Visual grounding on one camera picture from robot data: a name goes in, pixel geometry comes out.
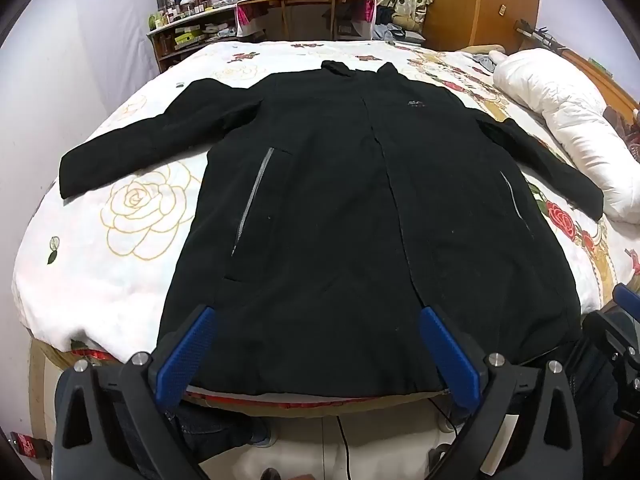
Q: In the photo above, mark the black long coat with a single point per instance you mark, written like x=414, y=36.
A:
x=325, y=210

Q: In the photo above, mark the pink cloth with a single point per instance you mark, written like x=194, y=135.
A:
x=244, y=17
x=369, y=10

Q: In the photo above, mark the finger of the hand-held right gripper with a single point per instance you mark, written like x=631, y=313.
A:
x=627, y=300

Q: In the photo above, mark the floral bedspread bed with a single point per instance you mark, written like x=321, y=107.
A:
x=125, y=270

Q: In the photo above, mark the cluttered wooden shelf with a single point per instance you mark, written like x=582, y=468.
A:
x=170, y=45

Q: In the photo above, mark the white rolled duvet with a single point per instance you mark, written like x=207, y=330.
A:
x=560, y=100

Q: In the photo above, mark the wooden headboard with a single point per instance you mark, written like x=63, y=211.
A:
x=580, y=55

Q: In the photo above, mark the person's jeans leg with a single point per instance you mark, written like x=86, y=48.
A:
x=215, y=425

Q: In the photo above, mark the wooden desk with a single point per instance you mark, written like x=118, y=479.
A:
x=300, y=10

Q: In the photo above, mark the wooden wardrobe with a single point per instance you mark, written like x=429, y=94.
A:
x=470, y=5

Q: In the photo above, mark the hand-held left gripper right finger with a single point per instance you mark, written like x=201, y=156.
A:
x=450, y=355

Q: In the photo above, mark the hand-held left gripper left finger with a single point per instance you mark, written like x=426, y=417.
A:
x=182, y=360

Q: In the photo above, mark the pile of clothes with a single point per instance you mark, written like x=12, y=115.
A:
x=395, y=22

